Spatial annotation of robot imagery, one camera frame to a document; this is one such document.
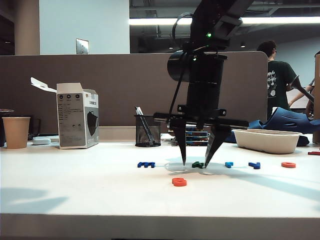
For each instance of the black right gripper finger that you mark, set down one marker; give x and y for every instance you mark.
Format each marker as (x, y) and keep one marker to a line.
(216, 142)
(180, 137)

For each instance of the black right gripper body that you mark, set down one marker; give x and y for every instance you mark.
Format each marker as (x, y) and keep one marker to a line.
(203, 97)

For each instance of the green letter k magnet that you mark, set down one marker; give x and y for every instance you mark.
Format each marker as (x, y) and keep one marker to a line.
(197, 165)

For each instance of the orange letter o magnet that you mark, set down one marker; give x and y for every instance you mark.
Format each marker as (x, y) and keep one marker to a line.
(179, 182)
(288, 165)

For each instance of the dark blue letter y magnet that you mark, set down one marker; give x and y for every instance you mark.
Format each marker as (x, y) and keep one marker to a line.
(255, 165)

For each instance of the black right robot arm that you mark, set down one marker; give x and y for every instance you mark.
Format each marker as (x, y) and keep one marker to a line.
(205, 65)

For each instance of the light blue letter r magnet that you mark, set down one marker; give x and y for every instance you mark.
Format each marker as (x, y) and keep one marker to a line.
(228, 164)

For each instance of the blue letter m magnet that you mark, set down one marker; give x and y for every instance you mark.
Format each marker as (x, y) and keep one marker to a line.
(145, 165)

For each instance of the red letter magnet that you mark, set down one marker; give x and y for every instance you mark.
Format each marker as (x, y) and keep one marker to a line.
(313, 153)

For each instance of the white paper sheet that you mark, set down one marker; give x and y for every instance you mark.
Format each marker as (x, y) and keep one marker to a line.
(165, 136)

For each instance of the black mesh pen holder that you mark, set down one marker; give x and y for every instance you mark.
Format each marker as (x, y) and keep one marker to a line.
(139, 111)
(148, 132)

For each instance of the white paper pulp tray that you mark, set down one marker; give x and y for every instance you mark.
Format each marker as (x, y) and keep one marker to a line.
(266, 142)

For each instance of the black ceiling spotlight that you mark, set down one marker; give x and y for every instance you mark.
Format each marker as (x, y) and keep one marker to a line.
(242, 45)

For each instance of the blue slotted rubber clog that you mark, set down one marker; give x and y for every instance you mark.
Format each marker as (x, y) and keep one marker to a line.
(287, 120)

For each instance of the person in dark green shirt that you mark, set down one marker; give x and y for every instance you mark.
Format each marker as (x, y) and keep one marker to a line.
(277, 75)

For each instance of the brown desk divider panel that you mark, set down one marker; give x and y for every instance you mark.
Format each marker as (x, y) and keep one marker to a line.
(112, 87)

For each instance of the white monitor screen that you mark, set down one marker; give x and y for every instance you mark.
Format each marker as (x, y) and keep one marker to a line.
(300, 102)

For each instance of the open face mask box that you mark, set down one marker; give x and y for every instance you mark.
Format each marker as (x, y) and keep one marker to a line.
(71, 120)

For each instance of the long ceiling light strip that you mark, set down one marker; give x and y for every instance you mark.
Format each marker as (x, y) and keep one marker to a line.
(300, 20)

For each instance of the small white case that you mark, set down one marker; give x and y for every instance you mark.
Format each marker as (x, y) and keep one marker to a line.
(41, 141)

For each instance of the dark transparent glass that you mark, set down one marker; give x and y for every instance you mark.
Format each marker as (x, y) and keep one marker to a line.
(35, 127)

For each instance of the brown paper cup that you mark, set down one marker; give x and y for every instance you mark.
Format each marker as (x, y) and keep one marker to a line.
(16, 133)

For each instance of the grey funnel shaped bracket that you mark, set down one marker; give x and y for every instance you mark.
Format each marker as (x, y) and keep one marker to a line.
(297, 83)

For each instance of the metal wall plate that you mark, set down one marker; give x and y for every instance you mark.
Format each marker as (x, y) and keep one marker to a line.
(82, 46)

